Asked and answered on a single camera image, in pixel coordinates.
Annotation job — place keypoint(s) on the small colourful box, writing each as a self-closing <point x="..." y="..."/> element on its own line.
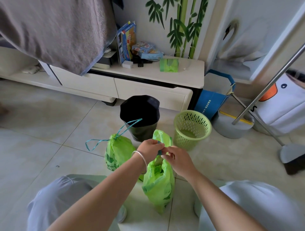
<point x="143" y="47"/>

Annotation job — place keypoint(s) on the grey round stand base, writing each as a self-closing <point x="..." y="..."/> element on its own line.
<point x="232" y="129"/>

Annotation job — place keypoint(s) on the white duck print bag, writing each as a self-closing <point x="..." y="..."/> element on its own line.
<point x="283" y="104"/>

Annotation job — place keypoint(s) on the black trash bin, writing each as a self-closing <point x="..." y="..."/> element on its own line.
<point x="140" y="111"/>

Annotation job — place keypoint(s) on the blue paper bag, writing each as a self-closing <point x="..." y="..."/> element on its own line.
<point x="211" y="101"/>

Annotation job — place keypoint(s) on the person's right forearm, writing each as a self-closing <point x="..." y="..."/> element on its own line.
<point x="221" y="202"/>

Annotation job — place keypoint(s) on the black and white set-top box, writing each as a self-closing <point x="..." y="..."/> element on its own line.
<point x="107" y="60"/>

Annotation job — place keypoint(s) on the person's left hand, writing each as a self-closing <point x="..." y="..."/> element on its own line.
<point x="149" y="149"/>

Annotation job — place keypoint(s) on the person's left fingers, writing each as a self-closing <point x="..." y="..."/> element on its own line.
<point x="159" y="146"/>

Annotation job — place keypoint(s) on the grey towel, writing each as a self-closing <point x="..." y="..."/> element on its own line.
<point x="54" y="31"/>

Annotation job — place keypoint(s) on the person's left leg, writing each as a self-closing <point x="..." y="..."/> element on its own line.
<point x="59" y="202"/>

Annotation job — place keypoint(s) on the green garbage bag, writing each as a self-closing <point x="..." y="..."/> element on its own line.
<point x="158" y="183"/>
<point x="118" y="152"/>

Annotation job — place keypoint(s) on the white low cabinet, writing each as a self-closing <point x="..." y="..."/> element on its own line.
<point x="152" y="89"/>

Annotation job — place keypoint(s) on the white swan print curtain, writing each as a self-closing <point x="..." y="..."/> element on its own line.
<point x="252" y="33"/>

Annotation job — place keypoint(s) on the green tissue pack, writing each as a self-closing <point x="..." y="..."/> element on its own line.
<point x="168" y="65"/>

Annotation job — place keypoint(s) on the person's right leg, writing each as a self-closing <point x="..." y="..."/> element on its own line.
<point x="257" y="204"/>

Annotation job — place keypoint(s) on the green plastic waste basket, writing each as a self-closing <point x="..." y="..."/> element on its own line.
<point x="190" y="128"/>

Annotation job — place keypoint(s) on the flat light blue box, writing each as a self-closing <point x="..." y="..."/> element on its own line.
<point x="151" y="55"/>

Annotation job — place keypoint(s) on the person's right fingers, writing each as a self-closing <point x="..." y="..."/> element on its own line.
<point x="168" y="153"/>

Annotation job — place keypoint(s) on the tied green garbage bag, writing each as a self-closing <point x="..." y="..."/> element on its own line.
<point x="118" y="152"/>

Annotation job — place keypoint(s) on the green bamboo wall sticker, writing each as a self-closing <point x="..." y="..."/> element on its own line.
<point x="183" y="26"/>

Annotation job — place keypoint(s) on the tall colourful box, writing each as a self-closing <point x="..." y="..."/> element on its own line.
<point x="127" y="41"/>

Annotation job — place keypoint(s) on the person's right hand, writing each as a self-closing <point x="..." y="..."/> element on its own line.
<point x="179" y="161"/>

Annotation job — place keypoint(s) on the silver metal pole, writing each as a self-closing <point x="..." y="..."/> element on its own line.
<point x="269" y="82"/>

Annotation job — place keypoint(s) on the person's left forearm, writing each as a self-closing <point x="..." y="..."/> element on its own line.
<point x="104" y="197"/>

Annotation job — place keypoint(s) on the black power adapter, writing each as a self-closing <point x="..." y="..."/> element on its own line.
<point x="140" y="62"/>

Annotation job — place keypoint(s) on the white charger plug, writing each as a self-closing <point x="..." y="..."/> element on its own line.
<point x="127" y="64"/>

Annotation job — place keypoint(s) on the person's leg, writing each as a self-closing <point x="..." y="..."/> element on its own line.
<point x="59" y="202"/>
<point x="257" y="204"/>

